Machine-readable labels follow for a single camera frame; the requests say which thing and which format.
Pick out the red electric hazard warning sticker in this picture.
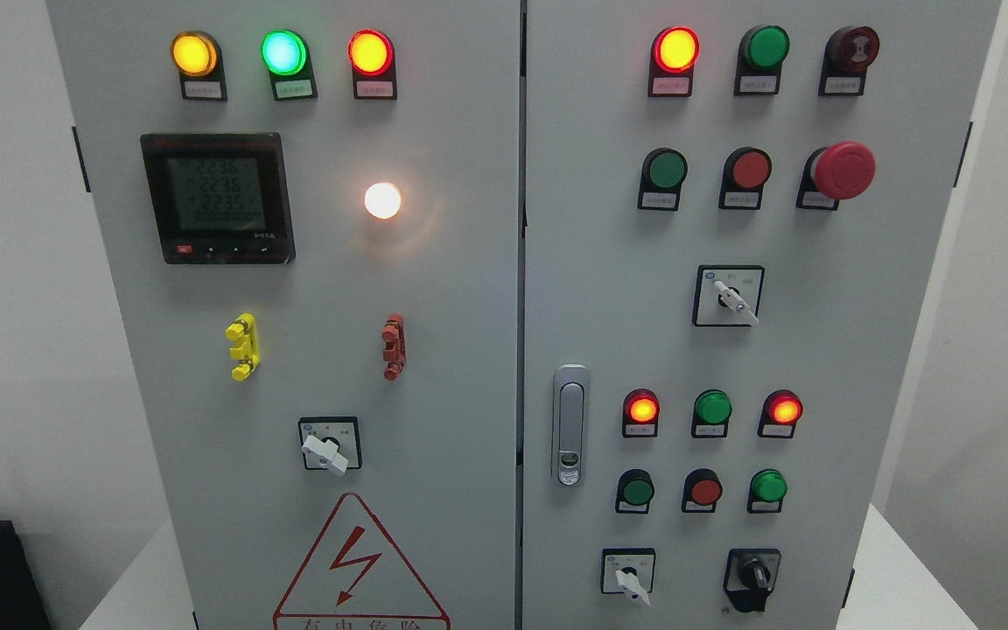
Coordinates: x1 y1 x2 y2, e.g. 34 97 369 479
272 492 451 629

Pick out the red push button upper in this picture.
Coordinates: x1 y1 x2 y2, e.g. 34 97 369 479
717 146 773 210

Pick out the grey left cabinet door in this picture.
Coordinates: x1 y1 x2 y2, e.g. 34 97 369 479
47 1 521 629

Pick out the red indicator lamp left door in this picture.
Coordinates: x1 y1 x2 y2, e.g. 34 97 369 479
347 29 397 100

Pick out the silver door lock handle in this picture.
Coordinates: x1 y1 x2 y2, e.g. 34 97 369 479
551 364 591 487

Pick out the green push button lower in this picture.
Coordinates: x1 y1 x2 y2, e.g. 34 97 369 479
613 469 655 515

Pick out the yellow terminal connector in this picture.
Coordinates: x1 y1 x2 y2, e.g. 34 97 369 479
225 312 261 382

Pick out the grey cabinet door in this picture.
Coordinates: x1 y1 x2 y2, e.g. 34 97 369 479
521 1 1000 629
47 1 521 629

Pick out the grey right cabinet door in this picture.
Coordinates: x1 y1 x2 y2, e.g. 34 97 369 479
521 1 1000 629

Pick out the black digital power meter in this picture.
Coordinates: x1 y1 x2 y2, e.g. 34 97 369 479
140 132 295 266

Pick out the red lit lamp lower left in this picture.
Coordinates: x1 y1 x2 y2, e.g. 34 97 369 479
621 389 661 438

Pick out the red push button lower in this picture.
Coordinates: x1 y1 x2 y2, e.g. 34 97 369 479
682 469 724 514

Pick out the white selector switch bottom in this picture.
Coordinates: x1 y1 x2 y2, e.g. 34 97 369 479
600 547 657 606

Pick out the yellow indicator lamp top left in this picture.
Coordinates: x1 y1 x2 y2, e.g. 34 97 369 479
171 31 228 102

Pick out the white selector switch left door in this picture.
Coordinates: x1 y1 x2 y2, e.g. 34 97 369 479
297 416 361 476

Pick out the white lit indicator lamp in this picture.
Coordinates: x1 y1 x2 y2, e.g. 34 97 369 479
363 182 403 221

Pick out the green push button upper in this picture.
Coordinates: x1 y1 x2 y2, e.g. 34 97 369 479
637 147 688 212

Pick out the red lit lamp right door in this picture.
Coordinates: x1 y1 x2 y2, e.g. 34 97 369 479
647 25 700 97

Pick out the green lit indicator lamp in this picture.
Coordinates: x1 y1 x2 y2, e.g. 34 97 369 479
260 29 319 102

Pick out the white selector switch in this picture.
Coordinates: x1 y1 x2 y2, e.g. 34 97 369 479
600 547 657 606
692 266 766 327

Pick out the green lamp lower middle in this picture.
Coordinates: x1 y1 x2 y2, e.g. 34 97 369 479
691 389 733 438

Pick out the red lamp lower right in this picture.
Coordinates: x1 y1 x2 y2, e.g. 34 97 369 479
759 389 804 439

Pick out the green lamp top right door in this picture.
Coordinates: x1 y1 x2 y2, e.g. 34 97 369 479
733 24 789 96

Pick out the red terminal connector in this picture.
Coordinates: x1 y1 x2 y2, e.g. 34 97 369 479
381 312 407 382

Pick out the green lamp bottom right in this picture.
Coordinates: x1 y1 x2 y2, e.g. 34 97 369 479
745 469 788 514

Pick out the white selector switch upper right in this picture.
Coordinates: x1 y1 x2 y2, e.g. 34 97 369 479
692 266 766 327

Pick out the red emergency stop mushroom button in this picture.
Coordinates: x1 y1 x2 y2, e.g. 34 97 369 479
795 141 877 211

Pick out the black rotary knob switch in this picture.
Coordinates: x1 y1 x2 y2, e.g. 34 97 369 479
723 548 781 613

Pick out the red push button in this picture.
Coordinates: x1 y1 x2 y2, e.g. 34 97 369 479
682 469 724 514
717 146 773 210

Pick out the green push button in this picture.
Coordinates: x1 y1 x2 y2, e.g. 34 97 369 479
613 469 655 515
637 147 688 212

